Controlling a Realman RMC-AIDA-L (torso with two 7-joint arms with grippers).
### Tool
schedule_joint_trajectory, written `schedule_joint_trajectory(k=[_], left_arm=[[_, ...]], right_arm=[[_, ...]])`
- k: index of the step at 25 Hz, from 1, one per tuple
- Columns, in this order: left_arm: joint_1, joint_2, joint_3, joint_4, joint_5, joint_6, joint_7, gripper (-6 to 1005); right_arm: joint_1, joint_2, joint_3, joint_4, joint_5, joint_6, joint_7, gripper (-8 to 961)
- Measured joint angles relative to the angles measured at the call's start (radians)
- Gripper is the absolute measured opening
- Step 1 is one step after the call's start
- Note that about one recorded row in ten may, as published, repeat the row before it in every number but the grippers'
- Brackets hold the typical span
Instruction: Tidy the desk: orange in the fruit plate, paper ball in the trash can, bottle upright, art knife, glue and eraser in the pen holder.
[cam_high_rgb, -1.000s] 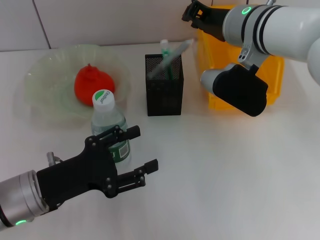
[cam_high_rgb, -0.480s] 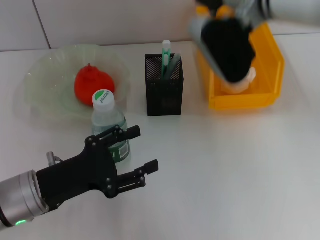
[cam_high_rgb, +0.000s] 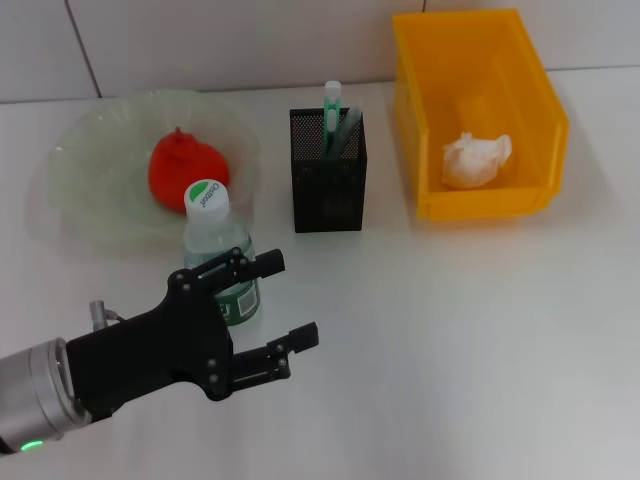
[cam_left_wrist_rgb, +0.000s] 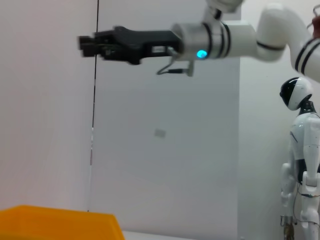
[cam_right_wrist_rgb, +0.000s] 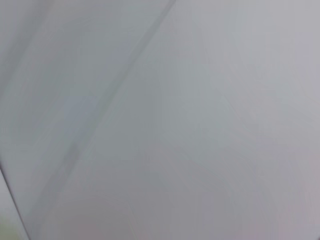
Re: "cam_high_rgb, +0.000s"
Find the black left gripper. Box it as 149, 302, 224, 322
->
64, 248, 320, 425

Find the clear water bottle green label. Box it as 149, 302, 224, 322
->
182, 178, 262, 327

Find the red-orange fruit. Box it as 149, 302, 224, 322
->
147, 127, 231, 215

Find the grey marker pen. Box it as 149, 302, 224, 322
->
327, 106, 365, 161

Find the green utility knife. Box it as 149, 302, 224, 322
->
322, 80, 345, 159

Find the white paper ball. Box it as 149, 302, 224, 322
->
440, 131, 514, 190

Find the black mesh pen holder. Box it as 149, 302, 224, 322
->
288, 106, 369, 234

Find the pale green glass fruit plate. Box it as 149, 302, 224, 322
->
47, 88, 264, 241

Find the yellow plastic storage bin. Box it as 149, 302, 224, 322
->
392, 8, 571, 221

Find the left gripper cable with plug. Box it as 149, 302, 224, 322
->
88, 299, 130, 330

